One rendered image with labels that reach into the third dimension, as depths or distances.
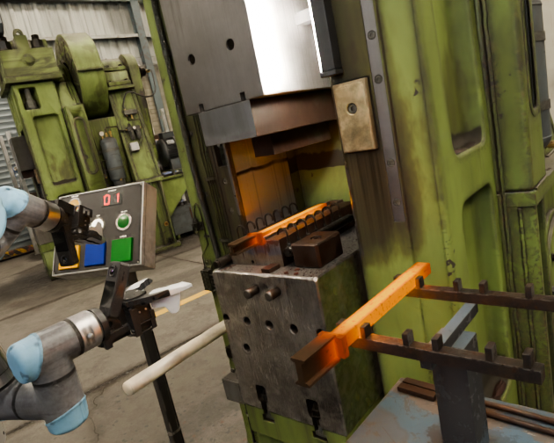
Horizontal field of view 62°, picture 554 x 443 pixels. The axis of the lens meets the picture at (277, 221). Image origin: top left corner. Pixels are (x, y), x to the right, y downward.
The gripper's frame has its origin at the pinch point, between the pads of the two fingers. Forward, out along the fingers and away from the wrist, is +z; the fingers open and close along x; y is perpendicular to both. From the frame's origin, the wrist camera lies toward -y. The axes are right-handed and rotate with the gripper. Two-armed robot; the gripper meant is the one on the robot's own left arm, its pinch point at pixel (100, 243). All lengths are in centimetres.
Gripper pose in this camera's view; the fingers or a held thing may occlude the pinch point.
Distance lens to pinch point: 145.0
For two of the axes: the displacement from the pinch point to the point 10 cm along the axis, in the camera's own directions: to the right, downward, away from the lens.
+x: -9.5, 1.4, 2.8
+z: 3.1, 2.7, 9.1
